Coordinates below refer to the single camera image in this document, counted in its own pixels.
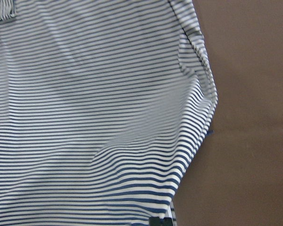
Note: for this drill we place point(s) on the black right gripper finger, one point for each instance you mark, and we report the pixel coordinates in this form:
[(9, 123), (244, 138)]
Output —
[(157, 221)]

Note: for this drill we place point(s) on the navy white striped polo shirt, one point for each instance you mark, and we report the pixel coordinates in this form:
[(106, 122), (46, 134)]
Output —
[(103, 106)]

